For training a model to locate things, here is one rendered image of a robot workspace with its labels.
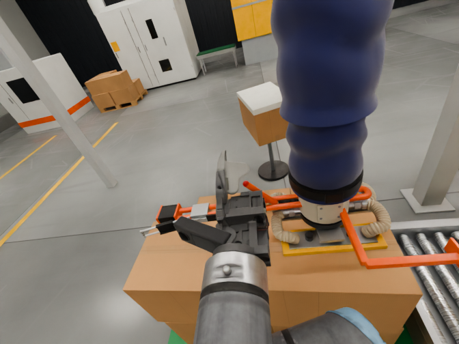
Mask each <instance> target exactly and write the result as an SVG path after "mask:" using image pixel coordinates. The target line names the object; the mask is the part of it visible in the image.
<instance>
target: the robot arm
mask: <svg viewBox="0 0 459 344"><path fill-rule="evenodd" d="M248 173H249V165H248V164H247V163H244V162H231V161H227V156H226V150H223V151H222V152H221V155H220V156H219V159H218V163H217V172H216V181H215V193H216V200H217V203H216V219H217V222H218V223H217V224H216V226H215V227H216V228H215V227H212V226H210V225H206V224H203V223H200V222H198V221H196V220H192V219H190V218H186V217H184V216H181V217H179V219H177V221H176V222H175V223H174V224H173V225H174V227H175V229H176V231H177V232H178V235H179V236H180V238H181V240H183V241H185V242H188V243H189V244H192V245H194V246H197V247H199V248H202V249H204V250H206V251H208V252H210V253H212V256H211V257H210V258H209V259H208V260H207V261H206V263H205V267H204V276H203V281H202V286H201V295H200V299H199V308H198V314H197V322H196V327H195V336H194V341H193V344H386V343H385V342H384V341H383V340H382V338H381V337H380V335H379V332H378V331H377V329H375V327H374V326H373V325H372V324H371V323H370V322H369V321H368V319H367V318H365V317H364V316H363V315H362V314H361V313H360V312H358V311H356V310H355V309H352V308H350V307H344V308H340V309H337V310H334V311H327V312H326V313H325V314H323V315H321V316H318V317H315V318H313V319H310V320H308V321H304V322H303V323H300V324H297V325H295V326H292V327H290V328H287V329H285V330H282V331H278V332H274V333H271V324H270V307H269V295H268V278H267V268H266V267H267V266H271V262H270V248H269V233H268V226H270V225H269V221H268V217H267V215H266V203H265V199H264V198H263V196H262V190H257V191H246V192H240V195H239V196H233V197H231V199H228V195H227V194H230V195H234V194H236V193H237V192H238V190H239V180H240V179H241V178H242V177H244V176H245V175H247V174H248ZM251 199H252V201H251Z"/></svg>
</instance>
